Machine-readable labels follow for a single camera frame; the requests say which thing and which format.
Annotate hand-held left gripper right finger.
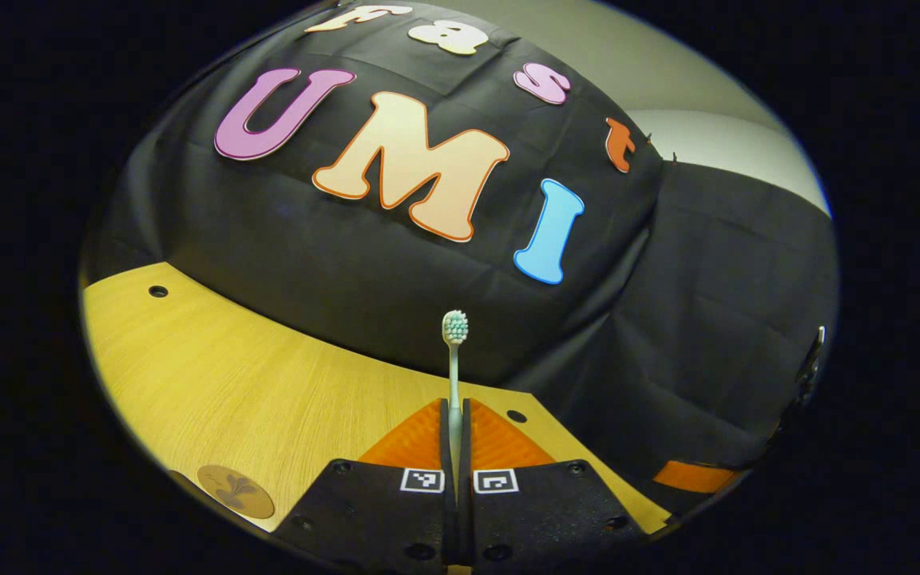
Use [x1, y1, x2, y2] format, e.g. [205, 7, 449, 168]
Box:
[462, 398, 652, 568]

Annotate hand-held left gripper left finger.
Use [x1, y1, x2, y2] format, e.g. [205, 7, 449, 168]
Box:
[272, 398, 458, 572]

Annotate round brown coaster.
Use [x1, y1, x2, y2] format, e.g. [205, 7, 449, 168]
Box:
[197, 465, 276, 520]

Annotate pale green toothbrush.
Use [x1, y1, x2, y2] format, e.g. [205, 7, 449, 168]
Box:
[442, 310, 470, 496]

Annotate wooden desktop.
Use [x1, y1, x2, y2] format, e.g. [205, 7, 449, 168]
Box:
[81, 262, 672, 534]

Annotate black backdrop cloth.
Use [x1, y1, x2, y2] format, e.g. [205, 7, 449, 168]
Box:
[81, 0, 838, 516]

